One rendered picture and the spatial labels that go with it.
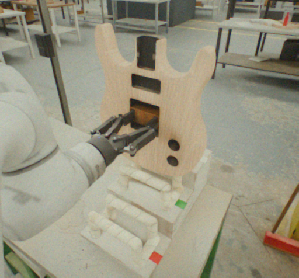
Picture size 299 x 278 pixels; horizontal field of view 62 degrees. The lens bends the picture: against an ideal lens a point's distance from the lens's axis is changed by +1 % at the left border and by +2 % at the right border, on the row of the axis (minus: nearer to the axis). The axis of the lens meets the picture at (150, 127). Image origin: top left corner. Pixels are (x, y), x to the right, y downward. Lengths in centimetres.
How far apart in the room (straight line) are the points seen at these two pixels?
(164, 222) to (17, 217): 50
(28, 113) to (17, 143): 5
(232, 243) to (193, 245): 119
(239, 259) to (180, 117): 152
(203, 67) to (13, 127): 39
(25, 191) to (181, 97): 39
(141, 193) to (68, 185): 46
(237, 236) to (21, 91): 190
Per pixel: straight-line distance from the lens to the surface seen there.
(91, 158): 52
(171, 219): 83
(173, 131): 67
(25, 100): 42
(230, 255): 202
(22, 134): 39
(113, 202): 85
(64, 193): 48
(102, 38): 71
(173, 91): 62
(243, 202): 234
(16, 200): 46
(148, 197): 89
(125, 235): 77
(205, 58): 56
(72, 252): 91
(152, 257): 85
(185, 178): 90
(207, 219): 97
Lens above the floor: 169
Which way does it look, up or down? 33 degrees down
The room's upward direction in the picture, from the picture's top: straight up
